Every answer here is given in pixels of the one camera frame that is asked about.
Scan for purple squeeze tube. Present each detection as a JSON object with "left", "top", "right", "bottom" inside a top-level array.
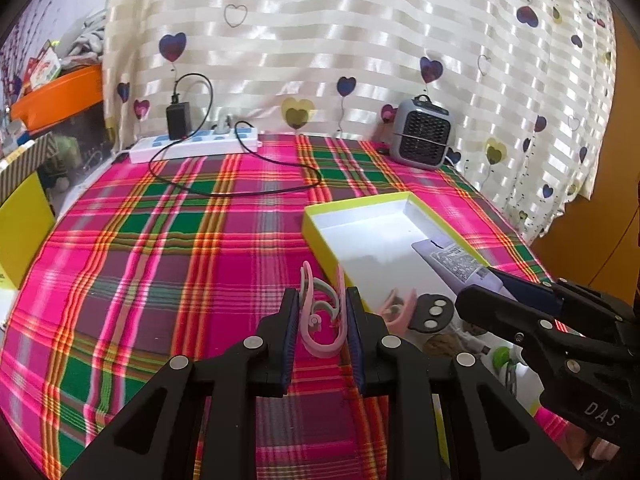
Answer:
[{"left": 411, "top": 239, "right": 518, "bottom": 301}]

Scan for red printed packets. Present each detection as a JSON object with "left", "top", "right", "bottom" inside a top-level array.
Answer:
[{"left": 22, "top": 40, "right": 63, "bottom": 93}]

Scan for heart print curtain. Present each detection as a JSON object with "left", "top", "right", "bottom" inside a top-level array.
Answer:
[{"left": 100, "top": 0, "right": 618, "bottom": 243}]

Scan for small grey heater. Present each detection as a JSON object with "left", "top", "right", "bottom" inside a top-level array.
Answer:
[{"left": 389, "top": 95, "right": 456, "bottom": 167}]

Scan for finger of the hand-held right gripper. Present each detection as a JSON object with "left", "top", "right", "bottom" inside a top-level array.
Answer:
[
  {"left": 487, "top": 266, "right": 626, "bottom": 323},
  {"left": 455, "top": 284, "right": 628, "bottom": 361}
]

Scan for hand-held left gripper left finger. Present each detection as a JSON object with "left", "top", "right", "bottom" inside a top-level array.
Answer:
[{"left": 62, "top": 287, "right": 301, "bottom": 480}]

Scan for black oval magnet holder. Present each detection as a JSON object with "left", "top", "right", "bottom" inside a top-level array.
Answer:
[{"left": 409, "top": 294, "right": 456, "bottom": 333}]

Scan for striped box lid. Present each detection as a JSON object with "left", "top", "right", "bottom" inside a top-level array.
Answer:
[{"left": 0, "top": 132, "right": 56, "bottom": 203}]

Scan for orange plastic bin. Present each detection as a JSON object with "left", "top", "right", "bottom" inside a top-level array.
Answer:
[{"left": 11, "top": 64, "right": 105, "bottom": 131}]

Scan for white green suction cup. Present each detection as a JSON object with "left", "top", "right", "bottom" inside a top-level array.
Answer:
[{"left": 487, "top": 345, "right": 543, "bottom": 401}]

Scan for dark storage bin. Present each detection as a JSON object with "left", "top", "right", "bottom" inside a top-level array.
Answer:
[{"left": 45, "top": 105, "right": 118, "bottom": 171}]

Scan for yellow-green shallow box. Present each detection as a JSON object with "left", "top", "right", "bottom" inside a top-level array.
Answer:
[{"left": 301, "top": 192, "right": 546, "bottom": 466}]

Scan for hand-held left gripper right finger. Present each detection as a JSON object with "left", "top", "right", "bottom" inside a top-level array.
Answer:
[{"left": 345, "top": 287, "right": 583, "bottom": 480}]

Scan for black power adapter with cable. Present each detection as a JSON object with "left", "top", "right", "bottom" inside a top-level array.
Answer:
[{"left": 149, "top": 72, "right": 323, "bottom": 197}]

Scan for white power strip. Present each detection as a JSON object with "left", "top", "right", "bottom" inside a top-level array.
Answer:
[{"left": 129, "top": 127, "right": 260, "bottom": 165}]

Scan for yellow cardboard box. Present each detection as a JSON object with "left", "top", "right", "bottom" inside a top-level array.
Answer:
[{"left": 0, "top": 170, "right": 56, "bottom": 291}]

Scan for orange wooden door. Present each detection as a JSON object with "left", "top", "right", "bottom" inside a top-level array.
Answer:
[{"left": 530, "top": 5, "right": 640, "bottom": 311}]

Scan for pink plaid tablecloth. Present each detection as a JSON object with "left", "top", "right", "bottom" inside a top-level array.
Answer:
[{"left": 0, "top": 132, "right": 573, "bottom": 480}]

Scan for pink plastic clip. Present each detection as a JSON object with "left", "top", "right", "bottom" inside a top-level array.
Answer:
[
  {"left": 298, "top": 261, "right": 347, "bottom": 358},
  {"left": 380, "top": 287, "right": 418, "bottom": 333}
]

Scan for grey white cloth pile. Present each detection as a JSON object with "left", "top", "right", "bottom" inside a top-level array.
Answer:
[{"left": 62, "top": 7, "right": 108, "bottom": 68}]

